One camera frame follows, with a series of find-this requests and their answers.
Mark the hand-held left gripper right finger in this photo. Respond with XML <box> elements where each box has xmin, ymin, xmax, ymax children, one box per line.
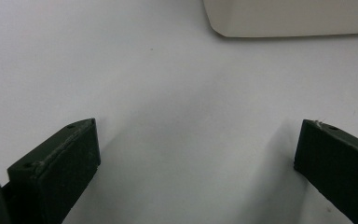
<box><xmin>294</xmin><ymin>119</ymin><xmax>358</xmax><ymax>224</ymax></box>

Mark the white table cover sheet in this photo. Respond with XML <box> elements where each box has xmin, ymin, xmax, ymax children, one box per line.
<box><xmin>0</xmin><ymin>0</ymin><xmax>358</xmax><ymax>224</ymax></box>

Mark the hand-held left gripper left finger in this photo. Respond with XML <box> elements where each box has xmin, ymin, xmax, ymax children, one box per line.
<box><xmin>1</xmin><ymin>118</ymin><xmax>102</xmax><ymax>224</ymax></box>

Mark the white plastic storage box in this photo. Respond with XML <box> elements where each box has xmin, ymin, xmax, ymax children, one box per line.
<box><xmin>202</xmin><ymin>0</ymin><xmax>358</xmax><ymax>38</ymax></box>

